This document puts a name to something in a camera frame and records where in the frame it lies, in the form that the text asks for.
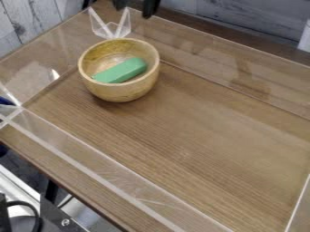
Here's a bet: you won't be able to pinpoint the black cable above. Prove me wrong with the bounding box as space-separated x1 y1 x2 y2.
0 193 44 232

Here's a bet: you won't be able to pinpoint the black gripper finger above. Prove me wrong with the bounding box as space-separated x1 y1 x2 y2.
112 0 128 10
141 0 162 19

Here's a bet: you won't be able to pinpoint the white object at right edge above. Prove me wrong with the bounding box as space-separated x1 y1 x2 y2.
298 19 310 53

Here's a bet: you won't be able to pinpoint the black table leg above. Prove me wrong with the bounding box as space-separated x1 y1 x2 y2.
45 180 59 203

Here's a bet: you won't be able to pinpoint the brown wooden bowl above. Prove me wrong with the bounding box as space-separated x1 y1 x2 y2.
77 38 160 102

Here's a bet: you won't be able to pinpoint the black metal bracket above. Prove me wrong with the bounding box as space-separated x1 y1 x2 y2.
40 198 89 232

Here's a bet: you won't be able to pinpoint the clear acrylic tray walls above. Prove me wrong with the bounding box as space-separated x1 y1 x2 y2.
0 14 310 232

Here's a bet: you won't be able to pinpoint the green rectangular block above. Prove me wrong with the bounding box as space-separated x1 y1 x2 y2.
92 57 148 83

